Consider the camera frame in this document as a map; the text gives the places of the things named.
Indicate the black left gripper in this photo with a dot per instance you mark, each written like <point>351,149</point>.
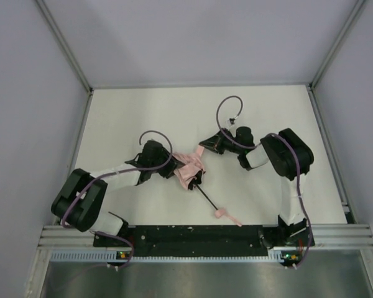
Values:
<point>168,165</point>

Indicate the aluminium frame post right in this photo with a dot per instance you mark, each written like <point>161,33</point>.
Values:
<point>338,43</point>

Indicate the aluminium frame post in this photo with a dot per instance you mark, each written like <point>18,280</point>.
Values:
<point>63,45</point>
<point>338,43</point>

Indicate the aluminium frame rail front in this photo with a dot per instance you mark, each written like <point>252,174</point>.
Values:
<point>326,236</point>

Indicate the aluminium frame post left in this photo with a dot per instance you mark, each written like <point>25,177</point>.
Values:
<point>63,45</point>

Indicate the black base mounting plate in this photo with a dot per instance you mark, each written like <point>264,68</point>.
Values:
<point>213,240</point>

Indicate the grey slotted cable duct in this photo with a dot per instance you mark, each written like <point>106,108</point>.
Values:
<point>117,255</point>

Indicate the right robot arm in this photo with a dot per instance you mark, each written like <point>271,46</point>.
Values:
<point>290,158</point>

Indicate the pink and black folding umbrella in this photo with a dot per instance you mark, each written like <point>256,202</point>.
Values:
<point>190,176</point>

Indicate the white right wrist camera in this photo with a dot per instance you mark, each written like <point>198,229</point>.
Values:
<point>231,122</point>

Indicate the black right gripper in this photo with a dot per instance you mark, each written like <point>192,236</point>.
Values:
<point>221,141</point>

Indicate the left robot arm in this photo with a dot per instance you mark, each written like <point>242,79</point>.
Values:
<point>79,204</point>

